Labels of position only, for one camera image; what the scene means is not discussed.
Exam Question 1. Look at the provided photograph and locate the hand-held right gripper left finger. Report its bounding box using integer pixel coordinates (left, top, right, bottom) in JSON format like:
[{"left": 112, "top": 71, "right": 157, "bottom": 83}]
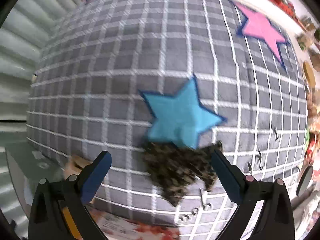
[{"left": 27, "top": 150, "right": 113, "bottom": 240}]

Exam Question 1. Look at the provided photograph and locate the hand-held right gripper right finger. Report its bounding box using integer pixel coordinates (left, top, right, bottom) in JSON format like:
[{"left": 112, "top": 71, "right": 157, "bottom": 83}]
[{"left": 210, "top": 150, "right": 295, "bottom": 240}]

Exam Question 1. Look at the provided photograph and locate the leopard print scarf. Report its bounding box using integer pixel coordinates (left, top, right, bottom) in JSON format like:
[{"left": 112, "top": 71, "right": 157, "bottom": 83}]
[{"left": 142, "top": 140, "right": 224, "bottom": 207}]

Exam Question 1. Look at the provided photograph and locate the red patterned cardboard box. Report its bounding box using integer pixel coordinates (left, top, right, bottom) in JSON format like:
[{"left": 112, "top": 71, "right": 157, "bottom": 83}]
[{"left": 87, "top": 205, "right": 180, "bottom": 240}]

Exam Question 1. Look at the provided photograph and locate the black round disc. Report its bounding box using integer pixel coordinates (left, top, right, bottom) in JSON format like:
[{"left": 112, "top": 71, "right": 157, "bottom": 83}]
[{"left": 296, "top": 165, "right": 314, "bottom": 197}]

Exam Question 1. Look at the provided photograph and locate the grey checked star blanket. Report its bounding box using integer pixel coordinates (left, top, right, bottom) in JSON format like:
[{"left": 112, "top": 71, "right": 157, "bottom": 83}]
[{"left": 26, "top": 0, "right": 309, "bottom": 240}]

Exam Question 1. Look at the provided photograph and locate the jar with wooden lid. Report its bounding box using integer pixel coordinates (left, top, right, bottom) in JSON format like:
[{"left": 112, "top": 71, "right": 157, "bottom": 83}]
[{"left": 302, "top": 61, "right": 317, "bottom": 88}]

